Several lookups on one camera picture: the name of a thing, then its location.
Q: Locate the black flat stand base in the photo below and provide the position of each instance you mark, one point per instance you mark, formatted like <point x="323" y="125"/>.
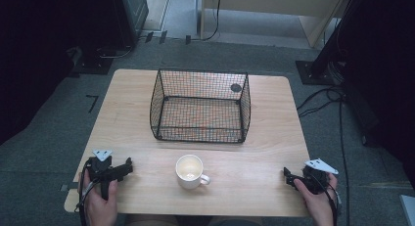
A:
<point x="93" y="64"/>

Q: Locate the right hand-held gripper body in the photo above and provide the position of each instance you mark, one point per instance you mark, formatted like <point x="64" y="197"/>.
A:
<point x="316" y="178"/>

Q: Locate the black round disc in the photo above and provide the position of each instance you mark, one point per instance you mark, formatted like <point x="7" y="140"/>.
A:
<point x="236" y="87"/>

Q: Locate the light wooden furniture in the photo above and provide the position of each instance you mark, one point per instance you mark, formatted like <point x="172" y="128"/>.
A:
<point x="270" y="1"/>

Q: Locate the dark curtain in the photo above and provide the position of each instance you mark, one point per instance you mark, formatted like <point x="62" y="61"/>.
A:
<point x="388" y="72"/>
<point x="32" y="56"/>

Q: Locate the person's right hand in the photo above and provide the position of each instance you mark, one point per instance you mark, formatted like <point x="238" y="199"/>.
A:
<point x="318" y="206"/>

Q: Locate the white ceramic mug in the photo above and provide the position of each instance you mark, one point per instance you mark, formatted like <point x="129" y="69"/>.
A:
<point x="189" y="182"/>

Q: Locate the person's left hand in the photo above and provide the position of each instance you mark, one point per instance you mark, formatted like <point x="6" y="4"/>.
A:
<point x="99" y="209"/>

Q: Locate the black stand with square base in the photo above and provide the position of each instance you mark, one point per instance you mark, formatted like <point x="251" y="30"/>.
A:
<point x="318" y="72"/>

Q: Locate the black cabinet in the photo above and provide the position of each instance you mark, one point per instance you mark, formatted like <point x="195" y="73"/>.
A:
<point x="130" y="14"/>

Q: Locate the pale flat object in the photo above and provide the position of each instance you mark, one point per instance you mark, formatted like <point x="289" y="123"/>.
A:
<point x="409" y="209"/>

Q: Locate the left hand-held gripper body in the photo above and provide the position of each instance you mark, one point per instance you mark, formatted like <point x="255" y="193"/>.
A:
<point x="98" y="169"/>

